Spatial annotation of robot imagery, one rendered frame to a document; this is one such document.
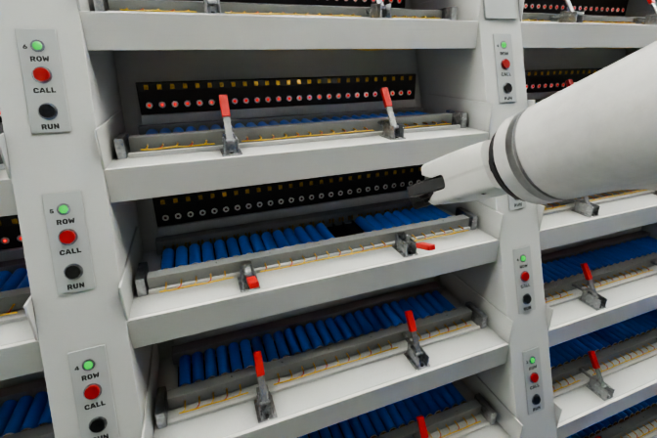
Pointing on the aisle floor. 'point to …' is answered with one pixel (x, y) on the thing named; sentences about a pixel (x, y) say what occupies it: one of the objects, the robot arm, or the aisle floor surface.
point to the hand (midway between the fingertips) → (433, 193)
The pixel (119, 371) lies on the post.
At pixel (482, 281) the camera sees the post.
